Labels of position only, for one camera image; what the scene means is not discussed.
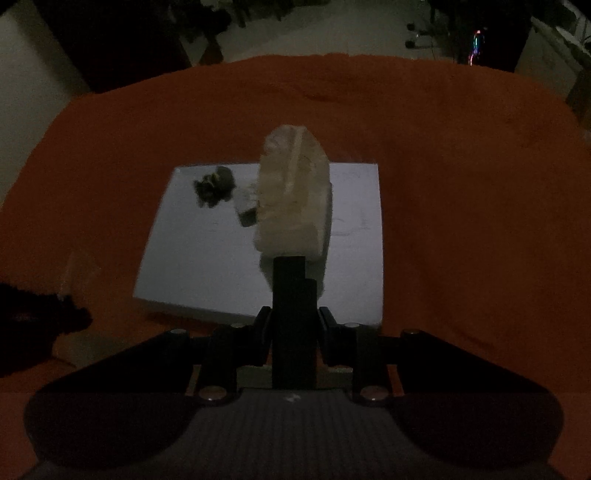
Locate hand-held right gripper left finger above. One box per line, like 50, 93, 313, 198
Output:
44, 306, 272, 407

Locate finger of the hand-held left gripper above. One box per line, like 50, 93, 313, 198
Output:
55, 295, 91, 333

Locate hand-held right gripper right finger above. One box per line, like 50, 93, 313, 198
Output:
320, 306, 548, 407

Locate white box lid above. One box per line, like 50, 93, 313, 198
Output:
133, 161, 385, 329

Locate orange cloth desktop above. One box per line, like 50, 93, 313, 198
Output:
0, 53, 591, 480

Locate dark green small item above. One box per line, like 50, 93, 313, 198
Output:
193, 166, 236, 208

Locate dark tall furniture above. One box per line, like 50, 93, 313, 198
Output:
37, 0, 195, 93

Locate office chair base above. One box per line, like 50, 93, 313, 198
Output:
404, 21, 437, 49

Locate dark wooden chair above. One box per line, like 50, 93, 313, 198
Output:
185, 0, 287, 65

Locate computer tower with coloured lights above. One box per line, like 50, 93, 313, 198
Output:
455, 7, 528, 71

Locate white cabinet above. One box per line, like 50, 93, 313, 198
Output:
515, 16, 591, 99

